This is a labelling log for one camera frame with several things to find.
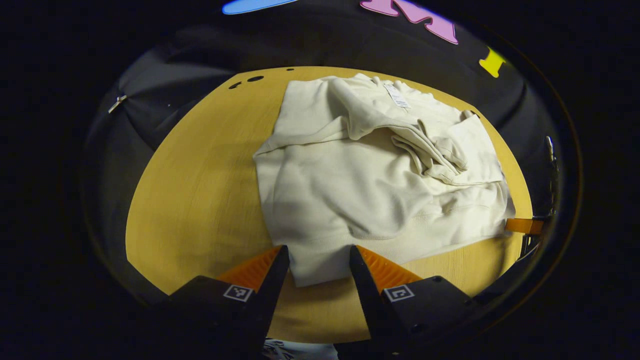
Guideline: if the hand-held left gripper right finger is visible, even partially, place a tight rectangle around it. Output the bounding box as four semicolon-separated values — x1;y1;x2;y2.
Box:
349;245;477;357

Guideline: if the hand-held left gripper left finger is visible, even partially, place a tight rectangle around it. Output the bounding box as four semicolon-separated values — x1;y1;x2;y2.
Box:
160;245;291;360

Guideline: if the cream white sweatshirt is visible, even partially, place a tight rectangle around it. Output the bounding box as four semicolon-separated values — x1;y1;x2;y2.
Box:
252;73;517;288

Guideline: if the person's patterned clothing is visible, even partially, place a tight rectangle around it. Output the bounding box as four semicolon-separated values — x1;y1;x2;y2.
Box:
260;338;341;360

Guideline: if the white paper garment tag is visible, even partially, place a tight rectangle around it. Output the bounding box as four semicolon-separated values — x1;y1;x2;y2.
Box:
382;82;412;109

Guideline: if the black backdrop cloth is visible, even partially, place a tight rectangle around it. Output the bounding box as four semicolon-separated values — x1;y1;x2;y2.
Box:
82;0;563;306

